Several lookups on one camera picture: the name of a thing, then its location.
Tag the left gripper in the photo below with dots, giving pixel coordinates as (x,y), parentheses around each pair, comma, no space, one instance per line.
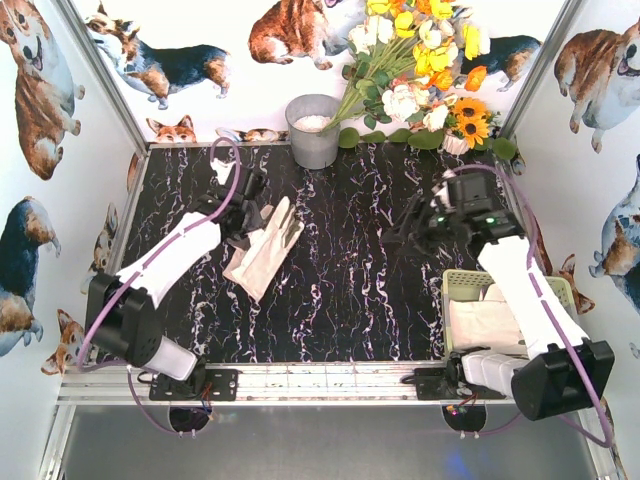
(254,220)

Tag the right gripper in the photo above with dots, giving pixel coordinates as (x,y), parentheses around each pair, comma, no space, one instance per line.
(417,228)

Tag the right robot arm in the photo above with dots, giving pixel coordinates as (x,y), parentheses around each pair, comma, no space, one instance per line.
(563,370)

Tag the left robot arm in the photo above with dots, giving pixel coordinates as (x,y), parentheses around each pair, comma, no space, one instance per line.
(121,308)

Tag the green storage basket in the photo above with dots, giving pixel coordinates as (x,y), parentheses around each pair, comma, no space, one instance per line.
(467,285)

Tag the small white flower pot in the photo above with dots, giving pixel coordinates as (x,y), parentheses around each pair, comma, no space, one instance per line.
(454,145)

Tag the grey metal bucket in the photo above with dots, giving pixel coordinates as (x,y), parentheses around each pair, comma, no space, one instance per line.
(313,135)

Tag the artificial flower bouquet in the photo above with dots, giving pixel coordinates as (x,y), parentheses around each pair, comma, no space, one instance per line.
(416,67)

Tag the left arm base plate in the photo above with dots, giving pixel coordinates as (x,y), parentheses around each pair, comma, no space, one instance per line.
(211,384)

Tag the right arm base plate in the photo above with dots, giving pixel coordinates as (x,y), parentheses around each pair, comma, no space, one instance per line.
(433,384)

